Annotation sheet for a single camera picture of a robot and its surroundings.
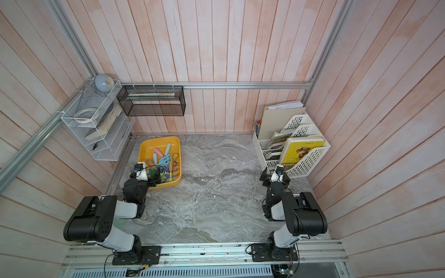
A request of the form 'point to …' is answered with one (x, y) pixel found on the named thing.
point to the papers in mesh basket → (144, 95)
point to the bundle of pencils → (258, 128)
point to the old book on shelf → (104, 123)
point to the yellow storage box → (145, 153)
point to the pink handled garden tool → (157, 152)
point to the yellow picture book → (296, 149)
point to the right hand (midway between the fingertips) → (275, 168)
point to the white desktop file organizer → (270, 152)
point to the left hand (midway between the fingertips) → (151, 169)
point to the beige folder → (276, 119)
